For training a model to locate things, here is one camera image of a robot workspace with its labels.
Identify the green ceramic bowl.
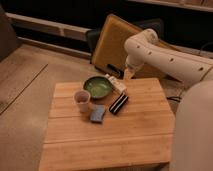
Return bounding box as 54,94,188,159
83,76,112,99

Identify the wooden table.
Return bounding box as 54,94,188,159
39,78,174,171

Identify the blue sponge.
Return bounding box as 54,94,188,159
90,105,105,123

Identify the black striped eraser block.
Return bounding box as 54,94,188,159
109,93,128,115

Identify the white small bottle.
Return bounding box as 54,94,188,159
105,74,127,94

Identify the yellow cushioned chair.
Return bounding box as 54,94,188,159
86,14,172,78

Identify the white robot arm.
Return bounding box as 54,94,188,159
124,29,213,171

